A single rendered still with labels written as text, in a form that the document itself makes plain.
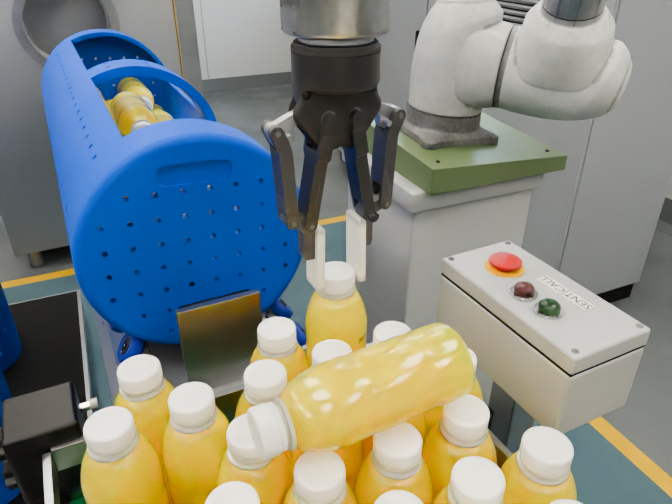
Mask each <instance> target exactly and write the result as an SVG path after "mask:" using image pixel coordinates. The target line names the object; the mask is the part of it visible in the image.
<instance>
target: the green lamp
mask: <svg viewBox="0 0 672 504"><path fill-rule="evenodd" d="M537 308H538V310H539V311H540V312H541V313H543V314H546V315H551V316H554V315H558V314H560V312H561V305H560V303H559V302H558V301H557V300H555V299H553V298H544V299H541V300H540V301H539V303H538V306H537Z"/></svg>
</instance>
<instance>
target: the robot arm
mask: <svg viewBox="0 0 672 504"><path fill-rule="evenodd" d="M606 1H607V0H542V1H540V2H539V3H537V4H536V5H535V6H534V7H533V8H532V9H530V10H529V11H528V13H527V14H526V16H525V19H524V22H523V24H522V26H514V25H512V24H510V23H507V22H505V21H503V9H502V8H501V6H500V5H499V3H498V2H497V1H496V0H437V2H436V3H435V5H434V6H433V7H432V8H431V10H430V11H429V13H428V14H427V16H426V18H425V20H424V22H423V25H422V27H421V29H420V32H419V35H418V38H417V42H416V46H415V51H414V56H413V62H412V68H411V75H410V88H409V100H408V102H407V106H406V112H405V110H403V109H401V108H399V107H397V106H395V105H393V104H391V103H382V102H381V98H380V96H379V93H378V90H377V85H378V83H379V81H380V61H381V44H380V43H379V41H378V40H377V39H376V38H374V37H378V36H382V35H384V34H386V33H387V32H388V31H389V29H390V25H391V2H392V0H280V18H281V29H282V31H283V32H284V33H285V34H287V35H289V36H293V37H297V38H296V39H294V40H293V43H291V44H290V50H291V76H292V88H293V96H292V100H291V102H290V104H289V107H288V113H286V114H284V115H283V116H281V117H279V118H278V119H276V120H274V121H271V120H264V121H263V122H262V124H261V130H262V132H263V134H264V136H265V138H266V140H267V142H268V144H269V146H270V152H271V161H272V170H273V178H274V187H275V195H276V204H277V212H278V217H279V219H280V220H281V221H282V222H283V223H284V224H285V225H286V226H287V227H288V228H289V229H290V230H296V229H298V251H299V253H300V255H301V256H302V257H303V258H304V259H305V260H306V267H307V280H308V281H309V283H310V284H311V285H312V286H313V287H314V288H315V290H316V291H317V292H318V293H322V292H324V291H325V230H324V229H323V228H322V227H321V226H320V225H319V224H318V220H319V214H320V208H321V202H322V196H323V190H324V184H325V177H326V171H327V165H328V163H329V162H330V161H331V158H332V152H333V150H334V149H337V148H339V147H342V149H343V151H344V157H345V162H346V168H347V174H348V180H349V185H350V191H351V197H352V203H353V207H354V209H355V211H354V210H352V209H349V210H347V211H346V263H348V264H350V265H351V266H353V268H354V270H355V278H356V279H357V280H358V281H359V282H362V281H365V268H366V246H368V245H371V242H372V234H373V232H372V231H373V222H376V221H377V220H378V219H379V214H378V213H377V211H379V210H381V209H384V210H386V209H388V208H389V207H390V206H391V202H392V193H393V183H394V173H395V164H396V154H397V145H398V135H399V132H400V131H401V132H403V133H404V134H406V135H407V136H409V137H410V138H412V139H413V140H415V141H416V142H418V143H419V144H420V146H421V147H422V148H424V149H427V150H436V149H440V148H446V147H458V146H469V145H480V144H489V145H495V144H497V143H498V138H499V137H498V136H497V135H496V134H494V133H492V132H490V131H488V130H486V129H484V128H483V127H481V126H480V120H481V112H482V108H491V107H495V108H500V109H504V110H507V111H510V112H514V113H518V114H522V115H527V116H532V117H538V118H544V119H551V120H560V121H577V120H587V119H593V118H597V117H601V116H603V115H605V114H606V113H608V112H610V111H612V110H614V109H615V107H616V106H617V105H618V103H619V101H620V99H621V97H622V95H623V93H624V91H625V89H626V86H627V84H628V81H629V78H630V75H631V71H632V61H631V55H630V52H629V50H628V49H627V47H626V46H625V44H624V43H623V42H621V41H619V40H615V39H614V37H615V27H616V24H615V20H614V18H613V16H612V14H611V12H610V11H609V9H608V8H607V6H606ZM373 120H375V123H376V125H375V129H374V139H373V151H372V163H371V175H370V171H369V165H368V158H367V154H368V153H369V148H368V141H367V134H366V132H367V130H368V129H369V127H370V125H371V124H372V122H373ZM295 126H297V127H298V129H299V130H300V131H301V132H302V134H303V135H304V136H305V139H304V146H303V151H304V163H303V170H302V177H301V183H300V190H299V197H298V199H297V189H296V178H295V168H294V157H293V151H292V148H291V145H290V143H291V142H292V141H293V139H294V138H293V137H294V135H293V129H294V127H295Z"/></svg>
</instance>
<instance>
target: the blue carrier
mask: <svg viewBox="0 0 672 504"><path fill-rule="evenodd" d="M123 56H125V58H123ZM136 56H138V58H136ZM95 57H97V59H95ZM109 57H111V59H109ZM81 58H83V60H81ZM125 77H135V78H138V79H139V80H140V81H142V83H143V84H144V85H145V86H146V87H147V88H148V89H149V90H150V92H151V93H152V94H153V97H154V103H155V104H158V105H160V106H161V107H162V108H163V109H164V110H165V111H166V112H167V113H169V114H170V115H171V116H172V117H173V118H174V119H175V120H168V121H163V122H158V123H155V124H151V125H148V126H145V127H143V128H140V129H138V130H136V131H134V132H132V133H130V134H128V135H126V136H124V137H122V135H121V133H120V131H119V129H118V127H117V125H116V123H115V122H114V120H113V118H112V116H111V114H110V112H109V110H108V109H107V107H106V105H105V103H104V101H103V99H102V97H101V95H100V94H99V92H98V90H97V88H98V89H99V90H100V91H101V93H102V95H103V97H104V99H105V100H109V99H113V98H114V97H115V96H116V95H117V86H118V83H119V82H120V81H121V80H122V79H123V78H125ZM152 82H154V83H152ZM113 84H115V85H114V86H113ZM99 85H101V86H99ZM96 87H97V88H96ZM178 87H179V88H180V89H182V90H183V91H184V92H186V93H187V95H188V96H189V97H190V98H191V99H190V98H189V97H187V96H186V95H185V94H184V93H183V92H182V91H181V90H180V89H179V88H178ZM41 89H42V96H43V102H44V107H45V113H46V118H47V124H48V129H49V135H50V140H51V146H52V151H53V157H54V162H55V168H56V173H57V179H58V185H59V190H60V196H61V201H62V207H63V212H64V218H65V223H66V229H67V234H68V240H69V245H70V251H71V256H72V262H73V267H74V272H75V275H76V278H77V281H78V284H79V286H80V288H81V290H82V292H83V294H84V296H85V297H86V299H87V300H88V302H89V303H90V305H91V306H92V307H93V308H94V310H95V311H96V312H97V313H98V314H99V315H100V316H101V317H102V318H103V319H105V320H106V321H107V322H108V323H110V324H111V325H113V326H114V327H116V328H117V329H119V330H121V331H123V332H125V333H127V334H129V335H131V336H134V337H136V338H139V339H142V340H146V341H150V342H155V343H161V344H180V338H179V332H178V326H177V320H176V314H175V310H176V309H179V307H180V306H183V305H187V304H191V303H195V302H199V301H203V300H206V299H210V298H214V297H218V296H222V295H226V294H230V293H234V292H238V291H242V290H246V289H250V290H254V289H258V290H259V292H260V299H261V312H262V314H263V313H264V312H265V311H266V310H267V309H268V308H269V307H271V306H272V305H273V304H274V302H275V301H276V300H277V299H278V298H279V297H280V296H281V294H282V293H283V292H284V291H285V289H286V288H287V286H288V285H289V283H290V282H291V280H292V278H293V276H294V275H295V273H296V271H297V268H298V266H299V263H300V261H301V258H302V256H301V255H300V253H299V251H298V229H296V230H290V229H289V228H288V227H287V226H286V225H285V224H284V223H283V222H282V221H281V220H280V219H279V217H278V212H277V204H276V195H275V187H274V178H273V170H272V161H271V153H269V152H268V151H267V150H266V149H265V148H264V147H263V146H261V145H260V144H259V143H258V142H257V141H255V140H254V139H253V138H251V137H250V136H248V135H247V134H245V133H243V132H241V131H240V130H238V129H235V128H233V127H231V126H228V125H225V124H222V123H219V122H217V120H216V118H215V115H214V113H213V111H212V109H211V108H210V106H209V104H208V103H207V101H206V100H205V99H204V97H203V96H202V95H201V94H200V93H199V92H198V91H197V90H196V89H195V88H194V87H193V86H192V85H190V84H189V83H188V82H187V81H186V80H185V79H183V78H182V77H181V76H180V75H178V74H177V73H175V72H174V71H172V70H170V69H168V68H166V67H164V65H163V64H162V62H161V61H160V60H159V58H158V57H157V56H156V55H155V54H154V53H153V52H152V51H151V50H150V49H149V48H147V47H146V46H145V45H144V44H143V43H141V42H140V41H138V40H137V39H135V38H133V37H132V36H130V35H127V34H125V33H122V32H119V31H115V30H110V29H90V30H85V31H81V32H78V33H76V34H73V35H71V36H69V37H68V38H66V39H65V40H63V41H62V42H61V43H60V44H59V45H57V46H56V48H55V49H54V50H53V51H52V52H51V54H50V55H49V57H48V59H47V61H46V63H45V66H44V69H43V73H42V80H41ZM154 94H156V95H155V96H154ZM209 185H210V186H209ZM208 186H209V187H208ZM181 189H183V190H182V191H180V190H181ZM153 193H155V194H153ZM125 196H127V198H123V197H125ZM235 206H236V207H235ZM210 210H211V211H210ZM183 214H185V215H183ZM156 218H158V219H156ZM128 222H130V223H128ZM98 227H101V228H98ZM159 242H160V243H159ZM131 247H132V248H131Z"/></svg>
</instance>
